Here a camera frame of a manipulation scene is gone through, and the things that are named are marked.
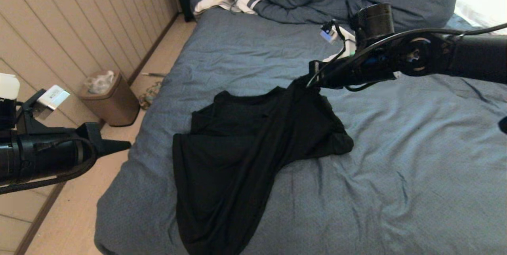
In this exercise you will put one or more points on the white pillow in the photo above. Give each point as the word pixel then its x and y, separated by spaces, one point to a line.
pixel 481 9

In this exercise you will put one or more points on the patterned item on floor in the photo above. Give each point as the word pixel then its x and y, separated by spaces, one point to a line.
pixel 150 94

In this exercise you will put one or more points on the blue bed sheet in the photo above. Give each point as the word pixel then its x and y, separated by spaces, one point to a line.
pixel 376 168

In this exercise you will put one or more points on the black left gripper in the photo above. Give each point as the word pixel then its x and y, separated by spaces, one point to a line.
pixel 47 156

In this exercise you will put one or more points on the thin grey rod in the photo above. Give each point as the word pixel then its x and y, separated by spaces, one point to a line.
pixel 154 74

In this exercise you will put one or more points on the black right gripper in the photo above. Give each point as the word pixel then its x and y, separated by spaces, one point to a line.
pixel 356 71

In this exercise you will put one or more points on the black moon print T-shirt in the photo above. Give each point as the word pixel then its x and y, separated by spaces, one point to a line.
pixel 245 156

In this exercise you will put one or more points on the clear plastic bin liner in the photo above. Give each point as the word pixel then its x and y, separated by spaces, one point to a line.
pixel 99 82

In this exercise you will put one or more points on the brown trash bin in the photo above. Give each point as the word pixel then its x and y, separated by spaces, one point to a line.
pixel 117 106

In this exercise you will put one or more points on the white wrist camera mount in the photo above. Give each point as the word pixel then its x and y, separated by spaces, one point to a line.
pixel 340 35
pixel 53 96

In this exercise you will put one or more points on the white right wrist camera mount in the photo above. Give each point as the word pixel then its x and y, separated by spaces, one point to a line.
pixel 340 35

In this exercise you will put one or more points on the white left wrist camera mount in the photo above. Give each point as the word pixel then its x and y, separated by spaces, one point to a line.
pixel 53 96

